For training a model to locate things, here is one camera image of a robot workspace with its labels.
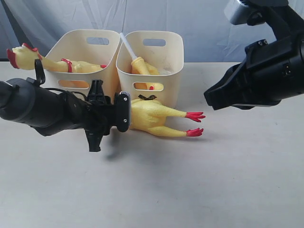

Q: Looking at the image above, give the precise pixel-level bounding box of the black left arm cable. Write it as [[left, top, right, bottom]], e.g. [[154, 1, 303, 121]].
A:
[[33, 58, 87, 100]]

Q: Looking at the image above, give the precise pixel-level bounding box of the cream bin marked O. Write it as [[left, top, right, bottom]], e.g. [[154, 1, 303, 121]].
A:
[[45, 29, 121, 100]]

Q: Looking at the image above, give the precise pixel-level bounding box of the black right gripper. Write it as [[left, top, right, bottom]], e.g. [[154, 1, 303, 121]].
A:
[[204, 35, 304, 110]]

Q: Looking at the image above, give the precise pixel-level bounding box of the headless rubber chicken body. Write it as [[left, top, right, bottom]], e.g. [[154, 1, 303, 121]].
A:
[[134, 62, 163, 91]]

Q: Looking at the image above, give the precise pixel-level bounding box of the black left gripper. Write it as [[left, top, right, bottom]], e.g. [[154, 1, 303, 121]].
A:
[[80, 80, 117, 152]]

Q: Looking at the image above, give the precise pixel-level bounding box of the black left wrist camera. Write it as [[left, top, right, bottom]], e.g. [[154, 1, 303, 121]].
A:
[[114, 91, 131, 133]]

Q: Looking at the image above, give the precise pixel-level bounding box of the cream bin marked X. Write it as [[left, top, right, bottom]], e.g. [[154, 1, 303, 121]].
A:
[[116, 30, 184, 107]]

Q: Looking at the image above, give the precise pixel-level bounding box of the blue-grey backdrop curtain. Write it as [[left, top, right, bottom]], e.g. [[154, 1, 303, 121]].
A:
[[0, 0, 304, 63]]

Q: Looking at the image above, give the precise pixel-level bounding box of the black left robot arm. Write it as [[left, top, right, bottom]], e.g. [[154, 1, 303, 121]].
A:
[[0, 78, 117, 152]]

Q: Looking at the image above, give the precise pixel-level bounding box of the severed rubber chicken head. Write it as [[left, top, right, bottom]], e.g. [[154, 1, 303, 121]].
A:
[[120, 32, 155, 90]]

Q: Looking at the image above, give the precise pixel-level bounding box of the whole rubber chicken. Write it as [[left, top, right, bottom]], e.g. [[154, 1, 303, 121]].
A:
[[7, 43, 106, 73], [130, 98, 205, 137]]

